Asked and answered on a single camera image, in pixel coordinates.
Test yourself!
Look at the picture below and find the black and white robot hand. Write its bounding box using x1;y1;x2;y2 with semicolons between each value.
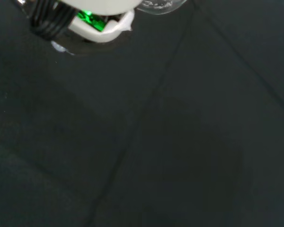
14;0;142;44

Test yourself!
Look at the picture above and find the black bench cloth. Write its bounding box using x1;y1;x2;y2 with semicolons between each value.
0;0;284;227

